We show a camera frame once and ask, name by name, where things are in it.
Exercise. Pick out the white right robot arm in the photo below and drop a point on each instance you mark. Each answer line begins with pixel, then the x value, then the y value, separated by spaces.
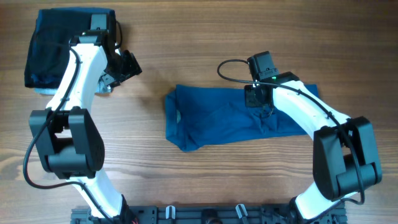
pixel 345 155

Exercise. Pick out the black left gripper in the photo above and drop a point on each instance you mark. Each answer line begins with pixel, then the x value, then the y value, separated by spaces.
pixel 133 68

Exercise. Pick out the white folded garment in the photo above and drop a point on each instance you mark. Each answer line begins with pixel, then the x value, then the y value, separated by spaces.
pixel 101 89

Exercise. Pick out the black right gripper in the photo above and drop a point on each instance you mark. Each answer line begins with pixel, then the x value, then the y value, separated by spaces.
pixel 249 99

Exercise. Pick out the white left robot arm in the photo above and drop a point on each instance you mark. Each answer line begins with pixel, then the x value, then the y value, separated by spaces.
pixel 64 134

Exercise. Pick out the navy blue folded garment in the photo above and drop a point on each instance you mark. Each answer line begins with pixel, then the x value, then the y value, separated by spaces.
pixel 37 31

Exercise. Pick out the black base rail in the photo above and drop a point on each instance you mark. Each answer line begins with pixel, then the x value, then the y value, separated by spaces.
pixel 268 213

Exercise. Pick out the blue polo shirt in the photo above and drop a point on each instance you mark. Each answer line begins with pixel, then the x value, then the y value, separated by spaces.
pixel 197 117

